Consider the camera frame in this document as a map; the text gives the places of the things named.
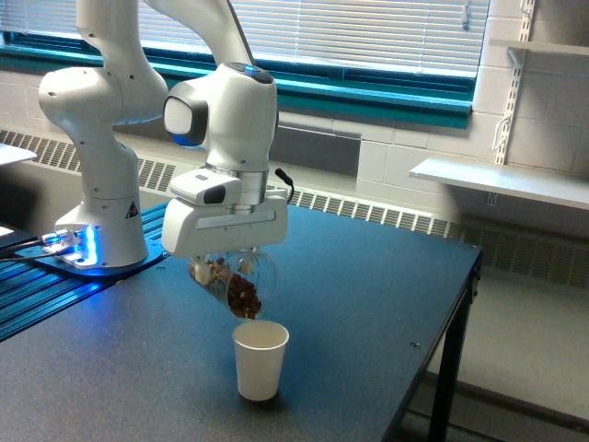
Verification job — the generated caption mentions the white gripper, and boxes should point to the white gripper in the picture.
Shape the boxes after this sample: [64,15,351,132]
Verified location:
[161,194,288,282]

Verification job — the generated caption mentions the clear plastic cup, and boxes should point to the clear plastic cup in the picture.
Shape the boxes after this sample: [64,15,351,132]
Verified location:
[188,248,279,320]

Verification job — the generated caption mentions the brown nuts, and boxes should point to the brown nuts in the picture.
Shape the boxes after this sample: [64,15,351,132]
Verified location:
[205,257,262,320]

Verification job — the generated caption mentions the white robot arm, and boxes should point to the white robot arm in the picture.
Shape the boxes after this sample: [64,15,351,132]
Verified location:
[39,1,287,276]

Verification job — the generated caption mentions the white paper cup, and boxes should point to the white paper cup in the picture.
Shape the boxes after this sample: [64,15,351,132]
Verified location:
[232,320,290,401]

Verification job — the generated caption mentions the white desk edge left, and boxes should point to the white desk edge left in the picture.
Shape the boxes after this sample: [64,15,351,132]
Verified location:
[0,144,37,166]

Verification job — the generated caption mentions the black table leg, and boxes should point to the black table leg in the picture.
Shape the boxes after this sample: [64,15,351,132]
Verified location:
[427,256,482,441]

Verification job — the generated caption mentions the white window blinds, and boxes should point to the white window blinds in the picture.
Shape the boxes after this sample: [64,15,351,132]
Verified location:
[1,0,490,77]

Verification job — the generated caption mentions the baseboard radiator heater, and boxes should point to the baseboard radiator heater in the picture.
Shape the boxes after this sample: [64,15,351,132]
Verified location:
[1,129,588,289]

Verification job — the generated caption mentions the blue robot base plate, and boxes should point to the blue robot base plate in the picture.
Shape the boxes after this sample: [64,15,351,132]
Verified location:
[29,239,167,280]

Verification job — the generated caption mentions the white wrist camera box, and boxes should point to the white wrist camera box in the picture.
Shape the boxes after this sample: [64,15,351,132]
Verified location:
[170,169,242,206]

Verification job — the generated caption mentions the black cables at base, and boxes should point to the black cables at base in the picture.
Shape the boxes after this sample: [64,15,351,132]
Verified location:
[0,233,61,264]

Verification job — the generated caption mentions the blind pull cord handle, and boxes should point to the blind pull cord handle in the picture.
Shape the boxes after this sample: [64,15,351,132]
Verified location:
[461,0,470,30]

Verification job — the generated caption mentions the white lower wall shelf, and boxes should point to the white lower wall shelf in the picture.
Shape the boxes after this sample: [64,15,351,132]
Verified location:
[410,157,588,210]

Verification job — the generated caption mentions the white wall shelf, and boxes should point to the white wall shelf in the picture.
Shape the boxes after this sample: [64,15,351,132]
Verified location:
[410,157,588,210]
[489,39,589,56]

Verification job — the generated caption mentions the white upper wall shelf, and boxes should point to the white upper wall shelf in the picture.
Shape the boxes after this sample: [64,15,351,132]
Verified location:
[489,39,589,56]

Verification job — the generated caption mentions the white shelf bracket rail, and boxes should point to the white shelf bracket rail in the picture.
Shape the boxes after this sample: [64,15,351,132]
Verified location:
[492,0,536,166]

